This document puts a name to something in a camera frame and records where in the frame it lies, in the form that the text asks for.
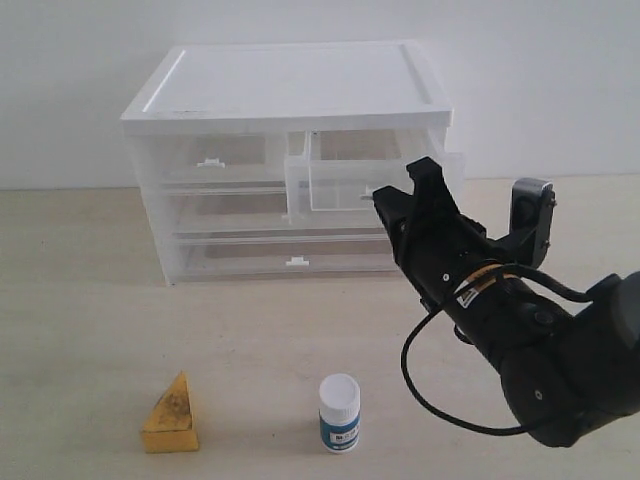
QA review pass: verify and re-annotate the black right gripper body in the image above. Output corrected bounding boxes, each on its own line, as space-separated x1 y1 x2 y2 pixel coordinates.
392 208 501 312

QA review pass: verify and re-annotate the white capped blue bottle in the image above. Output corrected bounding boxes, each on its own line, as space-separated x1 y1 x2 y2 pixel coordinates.
318 373 361 454

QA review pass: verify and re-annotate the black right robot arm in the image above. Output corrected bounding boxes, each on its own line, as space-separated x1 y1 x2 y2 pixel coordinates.
373 157 639 447

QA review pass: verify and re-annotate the white plastic drawer cabinet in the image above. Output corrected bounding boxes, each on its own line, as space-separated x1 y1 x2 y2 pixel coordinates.
120 40 453 285

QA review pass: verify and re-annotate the middle wide clear drawer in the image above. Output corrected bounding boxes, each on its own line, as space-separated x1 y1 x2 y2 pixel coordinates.
169 188 382 236

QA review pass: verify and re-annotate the wide clear drawer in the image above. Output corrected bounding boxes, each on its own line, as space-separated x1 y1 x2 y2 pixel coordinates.
171 230 397 282
169 188 382 236

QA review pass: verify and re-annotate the bottom wide clear drawer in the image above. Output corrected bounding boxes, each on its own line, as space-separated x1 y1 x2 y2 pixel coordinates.
171 230 397 282

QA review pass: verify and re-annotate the yellow triangular sponge block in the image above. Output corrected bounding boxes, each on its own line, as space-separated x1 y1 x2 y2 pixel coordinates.
139 371 200 455

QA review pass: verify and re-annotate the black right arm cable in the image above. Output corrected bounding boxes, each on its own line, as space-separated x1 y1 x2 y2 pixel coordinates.
399 263 596 434

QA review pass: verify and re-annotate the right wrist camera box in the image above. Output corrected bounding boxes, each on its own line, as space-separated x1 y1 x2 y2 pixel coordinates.
494 177 557 268

